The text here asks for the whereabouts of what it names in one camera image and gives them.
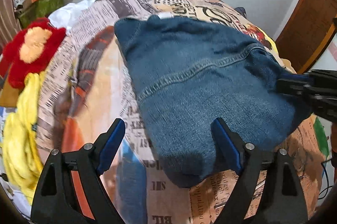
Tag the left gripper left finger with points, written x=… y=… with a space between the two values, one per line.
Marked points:
x=69 y=189

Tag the blue denim jacket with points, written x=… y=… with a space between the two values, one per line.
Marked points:
x=186 y=73

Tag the yellow blanket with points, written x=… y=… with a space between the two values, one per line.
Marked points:
x=21 y=159

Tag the brown wooden door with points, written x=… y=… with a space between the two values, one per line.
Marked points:
x=307 y=33

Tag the dark blue bag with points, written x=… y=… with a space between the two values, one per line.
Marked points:
x=241 y=11

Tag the newspaper print bedspread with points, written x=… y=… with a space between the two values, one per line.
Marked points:
x=87 y=86

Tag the red plush toy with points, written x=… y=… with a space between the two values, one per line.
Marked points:
x=30 y=51

